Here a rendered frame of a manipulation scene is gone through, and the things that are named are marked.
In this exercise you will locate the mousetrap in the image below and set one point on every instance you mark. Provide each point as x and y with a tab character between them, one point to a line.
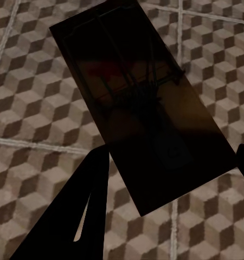
161	136

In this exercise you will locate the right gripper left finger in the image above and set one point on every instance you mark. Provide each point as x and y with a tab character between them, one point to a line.
52	237

